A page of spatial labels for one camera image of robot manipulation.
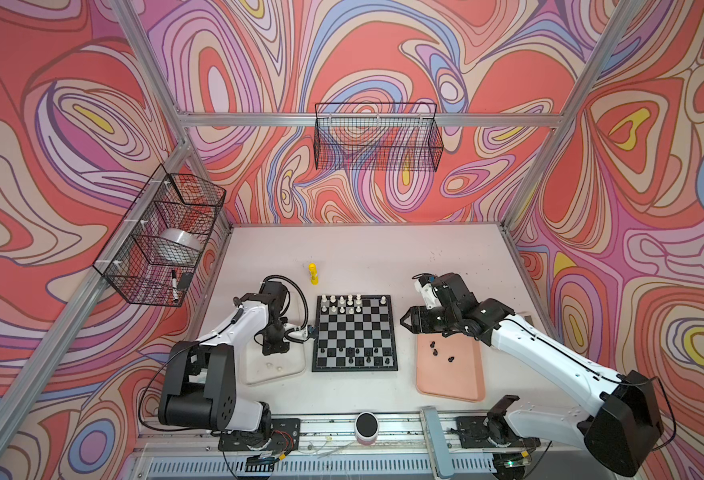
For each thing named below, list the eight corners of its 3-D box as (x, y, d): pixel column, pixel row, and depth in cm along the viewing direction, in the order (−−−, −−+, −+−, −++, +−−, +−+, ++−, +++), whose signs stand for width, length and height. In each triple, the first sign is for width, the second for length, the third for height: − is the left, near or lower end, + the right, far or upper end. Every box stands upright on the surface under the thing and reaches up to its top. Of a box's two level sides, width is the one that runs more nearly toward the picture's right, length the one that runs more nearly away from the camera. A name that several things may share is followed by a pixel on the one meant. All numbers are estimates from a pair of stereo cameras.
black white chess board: (312, 371, 85) (310, 368, 83) (318, 299, 101) (317, 294, 98) (396, 371, 85) (397, 368, 83) (389, 298, 101) (390, 294, 98)
